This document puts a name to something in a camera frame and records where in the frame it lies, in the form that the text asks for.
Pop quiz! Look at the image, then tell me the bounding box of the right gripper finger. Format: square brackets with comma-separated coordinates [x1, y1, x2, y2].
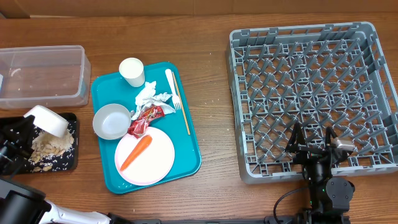
[285, 122, 307, 153]
[325, 126, 338, 146]

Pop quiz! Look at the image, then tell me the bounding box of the white paper bowl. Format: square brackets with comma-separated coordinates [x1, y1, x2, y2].
[24, 105, 68, 138]

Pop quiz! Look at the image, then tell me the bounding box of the grey melamine bowl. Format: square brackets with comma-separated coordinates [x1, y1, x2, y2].
[93, 103, 131, 140]

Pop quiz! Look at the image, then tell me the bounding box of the orange carrot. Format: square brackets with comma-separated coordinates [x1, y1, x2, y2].
[120, 135, 152, 171]

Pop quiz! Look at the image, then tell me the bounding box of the pink round plate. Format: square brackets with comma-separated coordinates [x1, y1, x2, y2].
[114, 127, 175, 186]

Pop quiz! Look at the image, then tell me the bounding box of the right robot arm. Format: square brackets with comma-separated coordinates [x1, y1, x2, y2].
[264, 123, 355, 224]

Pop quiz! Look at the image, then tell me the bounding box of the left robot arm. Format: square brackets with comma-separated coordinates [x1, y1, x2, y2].
[1, 115, 131, 224]

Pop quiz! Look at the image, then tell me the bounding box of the grey dishwasher rack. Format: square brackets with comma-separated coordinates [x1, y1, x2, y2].
[227, 22, 397, 184]

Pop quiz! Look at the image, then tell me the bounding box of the black food waste tray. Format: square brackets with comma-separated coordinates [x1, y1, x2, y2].
[17, 113, 80, 174]

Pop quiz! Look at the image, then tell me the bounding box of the pile of white rice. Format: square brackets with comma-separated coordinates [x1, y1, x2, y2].
[29, 129, 75, 164]

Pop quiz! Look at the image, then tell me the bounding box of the clear plastic bin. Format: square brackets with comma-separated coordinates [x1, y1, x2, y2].
[1, 45, 91, 110]

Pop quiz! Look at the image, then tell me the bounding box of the white plastic fork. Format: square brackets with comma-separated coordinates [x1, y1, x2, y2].
[165, 69, 181, 110]

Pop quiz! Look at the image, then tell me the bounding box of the teal plastic tray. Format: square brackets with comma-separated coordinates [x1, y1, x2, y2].
[91, 62, 201, 194]

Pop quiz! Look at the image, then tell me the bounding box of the white paper cup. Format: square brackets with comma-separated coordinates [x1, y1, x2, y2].
[119, 58, 145, 87]

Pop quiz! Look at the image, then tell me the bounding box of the red snack wrapper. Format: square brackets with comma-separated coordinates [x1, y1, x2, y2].
[127, 105, 165, 138]

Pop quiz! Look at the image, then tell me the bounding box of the crumpled white tissue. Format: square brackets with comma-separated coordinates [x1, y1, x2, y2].
[131, 81, 176, 121]

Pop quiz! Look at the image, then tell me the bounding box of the wooden chopstick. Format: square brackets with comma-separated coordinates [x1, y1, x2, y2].
[172, 72, 190, 136]

